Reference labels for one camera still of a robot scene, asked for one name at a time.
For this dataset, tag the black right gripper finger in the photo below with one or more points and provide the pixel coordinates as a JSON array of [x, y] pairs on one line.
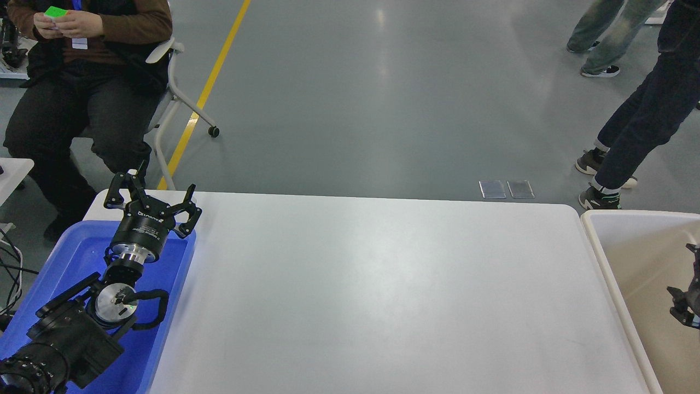
[[681, 309], [694, 248]]

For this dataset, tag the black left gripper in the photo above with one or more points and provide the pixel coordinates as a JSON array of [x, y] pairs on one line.
[[141, 229]]

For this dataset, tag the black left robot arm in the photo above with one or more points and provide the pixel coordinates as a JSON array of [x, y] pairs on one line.
[[76, 337]]

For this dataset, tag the beige plastic bin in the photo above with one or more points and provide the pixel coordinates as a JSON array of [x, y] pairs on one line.
[[641, 253]]

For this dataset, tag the blue plastic bin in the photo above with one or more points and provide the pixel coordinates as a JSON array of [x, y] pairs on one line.
[[79, 253]]

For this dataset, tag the person in black trousers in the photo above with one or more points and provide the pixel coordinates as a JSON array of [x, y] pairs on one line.
[[87, 70]]

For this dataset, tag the white side table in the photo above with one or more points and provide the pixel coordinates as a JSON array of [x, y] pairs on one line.
[[14, 171]]

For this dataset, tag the person in dark jeans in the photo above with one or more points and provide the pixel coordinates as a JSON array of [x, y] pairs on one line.
[[651, 115]]

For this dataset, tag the white rolling chair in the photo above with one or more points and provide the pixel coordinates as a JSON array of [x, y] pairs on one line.
[[171, 100]]

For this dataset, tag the right metal floor plate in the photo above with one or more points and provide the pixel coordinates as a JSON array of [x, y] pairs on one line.
[[521, 189]]

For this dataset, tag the metal floor plate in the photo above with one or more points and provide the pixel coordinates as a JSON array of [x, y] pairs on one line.
[[521, 189], [492, 189]]

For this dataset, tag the metal cart with robot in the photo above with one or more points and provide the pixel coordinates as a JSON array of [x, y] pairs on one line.
[[14, 52]]

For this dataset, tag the left metal floor plate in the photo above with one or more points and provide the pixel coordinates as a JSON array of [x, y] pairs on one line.
[[492, 189]]

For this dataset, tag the colourful puzzle cube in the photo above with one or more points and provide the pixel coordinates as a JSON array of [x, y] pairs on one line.
[[55, 12]]

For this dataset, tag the person in grey jeans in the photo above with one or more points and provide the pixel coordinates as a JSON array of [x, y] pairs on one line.
[[605, 32]]

